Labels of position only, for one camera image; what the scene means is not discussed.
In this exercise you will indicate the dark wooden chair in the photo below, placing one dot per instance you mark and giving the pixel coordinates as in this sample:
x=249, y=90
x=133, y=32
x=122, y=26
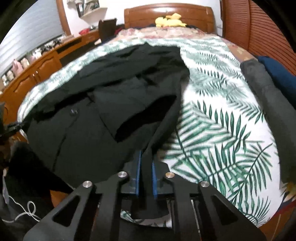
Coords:
x=106, y=29

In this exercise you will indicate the green leaf print bedsheet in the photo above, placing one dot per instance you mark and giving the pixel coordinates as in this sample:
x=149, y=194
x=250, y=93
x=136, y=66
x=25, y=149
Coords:
x=221, y=136

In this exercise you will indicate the pink bottle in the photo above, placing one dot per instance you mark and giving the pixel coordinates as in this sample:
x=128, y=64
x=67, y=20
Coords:
x=17, y=68

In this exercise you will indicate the white wall shelf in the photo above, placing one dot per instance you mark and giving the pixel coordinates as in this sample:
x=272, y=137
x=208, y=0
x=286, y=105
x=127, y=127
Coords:
x=84, y=7

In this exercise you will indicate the folded dark grey garment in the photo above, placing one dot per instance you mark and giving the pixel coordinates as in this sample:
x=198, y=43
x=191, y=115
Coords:
x=280, y=115

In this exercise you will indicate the brown louvered wardrobe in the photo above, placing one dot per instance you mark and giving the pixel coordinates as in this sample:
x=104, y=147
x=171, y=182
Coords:
x=249, y=32

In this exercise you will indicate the yellow plush toy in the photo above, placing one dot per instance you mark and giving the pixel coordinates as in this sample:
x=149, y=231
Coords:
x=173, y=20

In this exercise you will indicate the folded navy blue garment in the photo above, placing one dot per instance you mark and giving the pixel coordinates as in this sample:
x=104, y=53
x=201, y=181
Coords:
x=282, y=78

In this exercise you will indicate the black double-breasted coat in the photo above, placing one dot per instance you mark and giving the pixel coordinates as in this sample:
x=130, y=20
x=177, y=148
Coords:
x=120, y=107

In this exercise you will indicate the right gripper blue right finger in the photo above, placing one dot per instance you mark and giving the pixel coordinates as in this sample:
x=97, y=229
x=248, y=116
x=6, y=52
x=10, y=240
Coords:
x=159, y=183

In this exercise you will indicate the grey window blind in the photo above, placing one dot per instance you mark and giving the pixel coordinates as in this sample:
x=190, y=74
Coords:
x=38, y=25

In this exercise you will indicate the wooden headboard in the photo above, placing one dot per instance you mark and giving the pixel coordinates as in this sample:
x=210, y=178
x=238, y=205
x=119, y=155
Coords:
x=201, y=17

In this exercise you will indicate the floral quilt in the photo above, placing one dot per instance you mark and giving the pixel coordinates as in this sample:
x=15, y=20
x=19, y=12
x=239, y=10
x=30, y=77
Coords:
x=180, y=32

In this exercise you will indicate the wooden desk cabinet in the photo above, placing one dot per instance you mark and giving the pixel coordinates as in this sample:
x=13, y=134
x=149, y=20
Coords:
x=40, y=70

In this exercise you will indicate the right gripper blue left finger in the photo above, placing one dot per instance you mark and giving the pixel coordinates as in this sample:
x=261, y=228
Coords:
x=133, y=169

